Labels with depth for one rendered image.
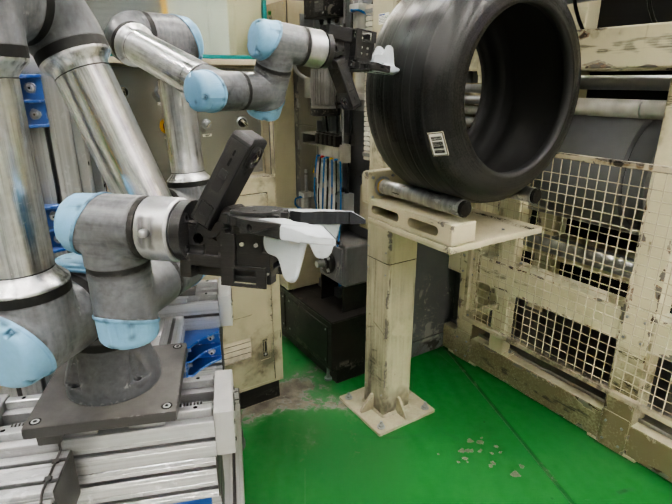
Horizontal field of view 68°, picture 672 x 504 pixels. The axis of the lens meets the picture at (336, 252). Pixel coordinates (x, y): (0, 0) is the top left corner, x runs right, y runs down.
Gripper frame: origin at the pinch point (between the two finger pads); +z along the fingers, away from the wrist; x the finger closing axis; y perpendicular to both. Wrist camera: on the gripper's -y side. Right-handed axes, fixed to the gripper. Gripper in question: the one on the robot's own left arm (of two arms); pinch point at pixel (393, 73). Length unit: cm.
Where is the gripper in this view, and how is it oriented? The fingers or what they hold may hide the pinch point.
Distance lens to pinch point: 123.9
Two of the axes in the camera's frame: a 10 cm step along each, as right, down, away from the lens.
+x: -5.3, -2.7, 8.0
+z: 8.4, -0.6, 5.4
